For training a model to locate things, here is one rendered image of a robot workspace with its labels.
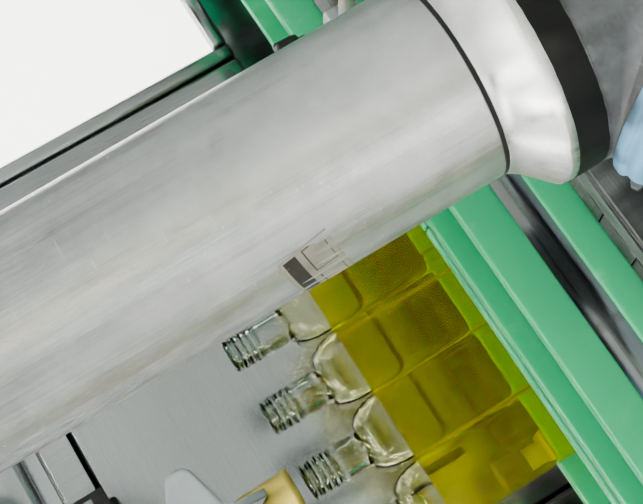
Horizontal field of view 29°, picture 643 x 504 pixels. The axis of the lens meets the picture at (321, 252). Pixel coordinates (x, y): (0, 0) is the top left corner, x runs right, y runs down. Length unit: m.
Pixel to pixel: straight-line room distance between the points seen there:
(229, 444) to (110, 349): 0.65
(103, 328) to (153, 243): 0.03
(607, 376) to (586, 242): 0.09
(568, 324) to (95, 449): 0.45
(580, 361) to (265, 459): 0.35
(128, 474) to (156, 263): 0.67
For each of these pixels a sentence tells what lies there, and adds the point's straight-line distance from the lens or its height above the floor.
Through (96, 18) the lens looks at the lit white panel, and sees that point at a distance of 1.26.
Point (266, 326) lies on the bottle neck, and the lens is 0.97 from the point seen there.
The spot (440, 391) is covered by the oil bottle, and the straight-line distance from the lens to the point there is 0.94.
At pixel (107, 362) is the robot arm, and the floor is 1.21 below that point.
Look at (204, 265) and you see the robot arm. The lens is 0.44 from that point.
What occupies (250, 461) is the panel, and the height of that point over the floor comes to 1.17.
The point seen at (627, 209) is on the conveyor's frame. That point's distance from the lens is 0.87.
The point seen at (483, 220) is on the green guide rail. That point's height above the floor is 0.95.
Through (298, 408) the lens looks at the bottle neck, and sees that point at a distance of 0.96.
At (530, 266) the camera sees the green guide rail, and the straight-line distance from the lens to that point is 0.86.
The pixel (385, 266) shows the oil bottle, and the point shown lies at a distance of 0.97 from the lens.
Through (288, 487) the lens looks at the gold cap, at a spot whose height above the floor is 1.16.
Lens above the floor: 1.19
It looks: 9 degrees down
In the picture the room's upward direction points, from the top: 120 degrees counter-clockwise
